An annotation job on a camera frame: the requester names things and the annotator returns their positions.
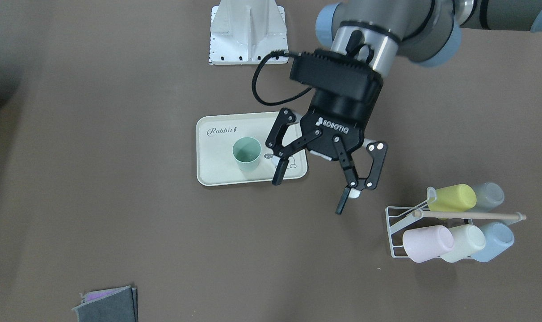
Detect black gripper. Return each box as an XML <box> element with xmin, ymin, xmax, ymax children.
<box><xmin>265</xmin><ymin>87</ymin><xmax>388</xmax><ymax>215</ymax></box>

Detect green cup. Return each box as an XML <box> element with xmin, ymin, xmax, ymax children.
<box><xmin>232</xmin><ymin>137</ymin><xmax>262</xmax><ymax>172</ymax></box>

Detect cream rabbit tray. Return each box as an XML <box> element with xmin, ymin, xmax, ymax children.
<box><xmin>196</xmin><ymin>111</ymin><xmax>308</xmax><ymax>186</ymax></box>

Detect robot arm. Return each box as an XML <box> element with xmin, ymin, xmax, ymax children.
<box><xmin>251</xmin><ymin>0</ymin><xmax>542</xmax><ymax>214</ymax></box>

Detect pink cup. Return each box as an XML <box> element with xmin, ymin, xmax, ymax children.
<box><xmin>402</xmin><ymin>225</ymin><xmax>455</xmax><ymax>263</ymax></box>

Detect yellow cup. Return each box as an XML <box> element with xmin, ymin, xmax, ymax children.
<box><xmin>428</xmin><ymin>184</ymin><xmax>477</xmax><ymax>212</ymax></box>

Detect cream white cup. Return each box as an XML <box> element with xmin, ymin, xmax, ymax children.
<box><xmin>440</xmin><ymin>224</ymin><xmax>487</xmax><ymax>263</ymax></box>

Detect grey cup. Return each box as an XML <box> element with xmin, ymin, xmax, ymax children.
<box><xmin>469</xmin><ymin>182</ymin><xmax>505</xmax><ymax>212</ymax></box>

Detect light blue cup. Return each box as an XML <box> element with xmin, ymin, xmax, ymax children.
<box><xmin>470</xmin><ymin>221</ymin><xmax>515</xmax><ymax>263</ymax></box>

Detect grey folded cloth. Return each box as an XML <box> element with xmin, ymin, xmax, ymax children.
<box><xmin>72</xmin><ymin>285</ymin><xmax>139</xmax><ymax>322</ymax></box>

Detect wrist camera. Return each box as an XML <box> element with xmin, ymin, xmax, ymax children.
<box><xmin>290</xmin><ymin>49</ymin><xmax>383</xmax><ymax>103</ymax></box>

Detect white wire cup rack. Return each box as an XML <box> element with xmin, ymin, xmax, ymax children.
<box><xmin>385</xmin><ymin>187</ymin><xmax>527</xmax><ymax>260</ymax></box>

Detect white camera stand base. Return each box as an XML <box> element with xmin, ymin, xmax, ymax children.
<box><xmin>208</xmin><ymin>0</ymin><xmax>288</xmax><ymax>65</ymax></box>

